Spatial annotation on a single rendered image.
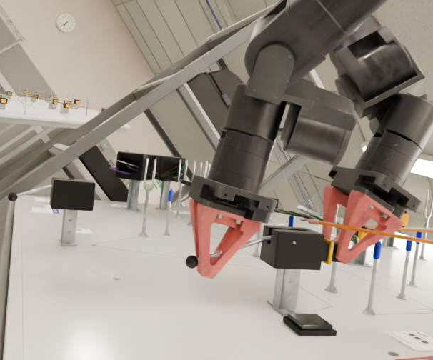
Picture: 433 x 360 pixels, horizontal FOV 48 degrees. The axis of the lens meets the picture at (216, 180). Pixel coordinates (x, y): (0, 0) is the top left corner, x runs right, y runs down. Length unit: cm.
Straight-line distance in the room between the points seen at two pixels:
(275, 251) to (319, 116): 15
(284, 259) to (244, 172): 11
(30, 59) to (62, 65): 47
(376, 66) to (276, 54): 18
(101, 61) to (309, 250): 775
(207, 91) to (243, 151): 111
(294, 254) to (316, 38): 22
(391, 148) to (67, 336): 38
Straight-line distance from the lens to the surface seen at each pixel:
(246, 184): 49
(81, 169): 145
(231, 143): 49
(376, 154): 57
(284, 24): 45
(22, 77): 799
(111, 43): 824
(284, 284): 55
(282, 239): 52
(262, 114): 49
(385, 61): 60
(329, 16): 44
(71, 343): 42
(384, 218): 56
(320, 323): 51
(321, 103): 49
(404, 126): 58
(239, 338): 46
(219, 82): 160
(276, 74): 46
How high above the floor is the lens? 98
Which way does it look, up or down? 15 degrees up
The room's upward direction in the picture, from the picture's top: 52 degrees clockwise
